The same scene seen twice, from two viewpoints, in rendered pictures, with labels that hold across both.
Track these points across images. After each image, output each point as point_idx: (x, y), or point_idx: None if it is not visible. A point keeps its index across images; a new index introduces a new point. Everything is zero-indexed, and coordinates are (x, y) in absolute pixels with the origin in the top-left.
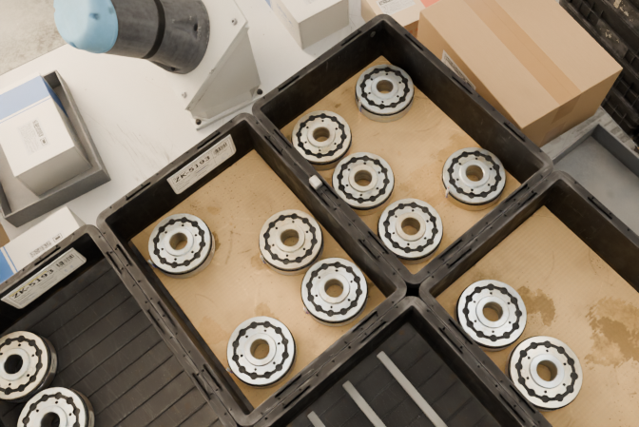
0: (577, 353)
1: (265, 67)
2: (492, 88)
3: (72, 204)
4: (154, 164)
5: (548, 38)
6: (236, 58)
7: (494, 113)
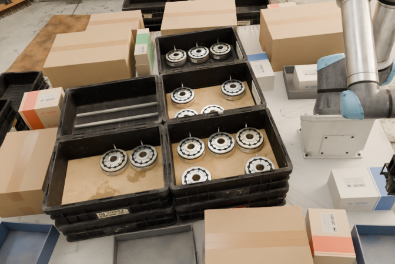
0: (111, 179)
1: (322, 164)
2: (233, 210)
3: (283, 87)
4: (288, 113)
5: (247, 256)
6: (308, 126)
7: (209, 181)
